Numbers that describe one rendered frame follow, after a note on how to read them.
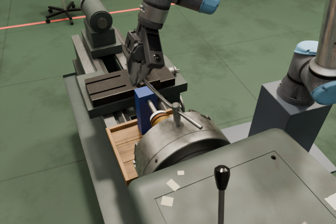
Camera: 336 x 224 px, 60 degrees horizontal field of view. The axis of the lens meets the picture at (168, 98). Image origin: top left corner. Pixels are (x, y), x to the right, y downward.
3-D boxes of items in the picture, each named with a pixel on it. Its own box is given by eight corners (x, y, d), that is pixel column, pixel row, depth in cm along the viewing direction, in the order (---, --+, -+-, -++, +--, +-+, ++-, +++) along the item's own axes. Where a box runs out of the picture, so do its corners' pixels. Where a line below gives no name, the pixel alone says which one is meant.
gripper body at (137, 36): (145, 50, 92) (156, 14, 86) (155, 64, 86) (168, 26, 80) (122, 48, 88) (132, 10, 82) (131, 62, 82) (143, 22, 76)
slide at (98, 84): (175, 84, 152) (175, 77, 149) (93, 107, 139) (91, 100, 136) (161, 66, 164) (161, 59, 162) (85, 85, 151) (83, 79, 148)
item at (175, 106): (183, 131, 89) (181, 104, 81) (178, 135, 88) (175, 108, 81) (178, 127, 91) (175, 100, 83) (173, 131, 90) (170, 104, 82)
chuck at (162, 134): (226, 172, 110) (231, 115, 88) (149, 209, 102) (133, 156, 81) (214, 155, 116) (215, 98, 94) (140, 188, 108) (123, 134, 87)
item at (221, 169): (233, 188, 58) (237, 174, 55) (219, 194, 57) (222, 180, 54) (222, 172, 61) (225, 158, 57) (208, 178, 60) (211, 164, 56)
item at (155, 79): (160, 87, 143) (160, 79, 140) (141, 92, 140) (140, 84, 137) (145, 65, 157) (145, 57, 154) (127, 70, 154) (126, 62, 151)
